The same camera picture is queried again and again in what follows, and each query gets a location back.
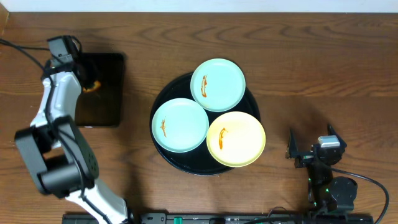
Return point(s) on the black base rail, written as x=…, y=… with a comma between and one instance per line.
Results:
x=162, y=218

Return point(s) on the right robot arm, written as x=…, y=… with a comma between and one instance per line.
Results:
x=327, y=193

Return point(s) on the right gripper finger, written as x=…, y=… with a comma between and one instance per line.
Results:
x=292, y=150
x=332, y=132

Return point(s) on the light blue plate with stain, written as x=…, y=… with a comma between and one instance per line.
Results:
x=180, y=125

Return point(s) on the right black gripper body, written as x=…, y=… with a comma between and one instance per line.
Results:
x=311, y=157

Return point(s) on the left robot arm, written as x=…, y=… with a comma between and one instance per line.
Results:
x=58, y=157

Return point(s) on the mint green plate with stain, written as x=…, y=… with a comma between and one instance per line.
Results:
x=218, y=85

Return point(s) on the black rectangular water basin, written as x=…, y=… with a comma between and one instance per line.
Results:
x=102, y=108

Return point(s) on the round black tray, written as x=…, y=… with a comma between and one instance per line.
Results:
x=198, y=161

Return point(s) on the yellow plate with stain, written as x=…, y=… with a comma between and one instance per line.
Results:
x=236, y=139

